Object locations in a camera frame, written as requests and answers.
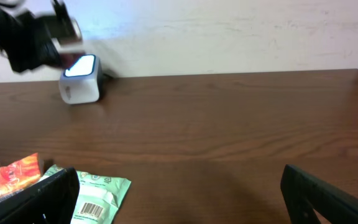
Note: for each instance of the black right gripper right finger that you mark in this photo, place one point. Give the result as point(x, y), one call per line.
point(305, 195)

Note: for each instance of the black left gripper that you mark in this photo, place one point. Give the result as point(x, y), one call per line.
point(24, 51)

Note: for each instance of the teal white snack packet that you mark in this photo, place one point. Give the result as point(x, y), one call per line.
point(99, 198)

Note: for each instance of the small orange snack box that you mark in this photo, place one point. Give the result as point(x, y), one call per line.
point(19, 175)

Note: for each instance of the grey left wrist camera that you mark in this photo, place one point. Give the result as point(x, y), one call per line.
point(59, 26)

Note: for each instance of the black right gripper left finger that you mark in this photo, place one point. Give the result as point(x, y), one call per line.
point(51, 200)

